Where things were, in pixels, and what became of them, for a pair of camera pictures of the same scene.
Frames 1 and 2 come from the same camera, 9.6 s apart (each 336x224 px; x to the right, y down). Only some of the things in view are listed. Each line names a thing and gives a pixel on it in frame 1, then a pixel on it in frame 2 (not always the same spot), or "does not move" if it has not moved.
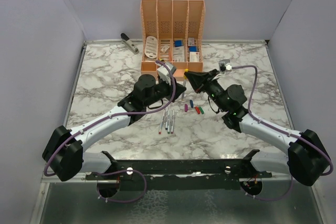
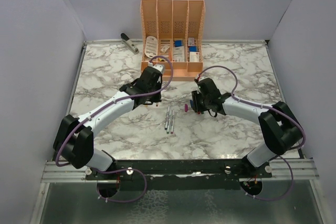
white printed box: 194,56 does not move
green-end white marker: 168,123 does not move
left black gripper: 170,88 to 157,98
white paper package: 178,55 does not move
